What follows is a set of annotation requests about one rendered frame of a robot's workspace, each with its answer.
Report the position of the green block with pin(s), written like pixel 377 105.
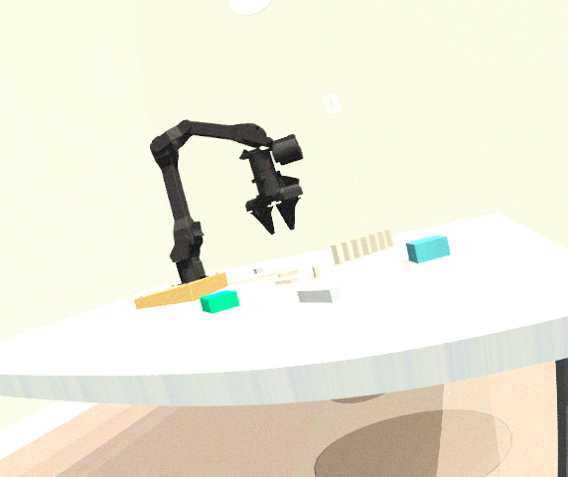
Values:
pixel 219 301

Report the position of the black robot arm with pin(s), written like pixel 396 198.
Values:
pixel 188 234

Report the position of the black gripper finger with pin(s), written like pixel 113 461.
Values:
pixel 287 211
pixel 265 218

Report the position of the light blue rectangular block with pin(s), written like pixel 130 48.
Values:
pixel 427 249

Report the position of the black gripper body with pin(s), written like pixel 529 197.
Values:
pixel 268 188

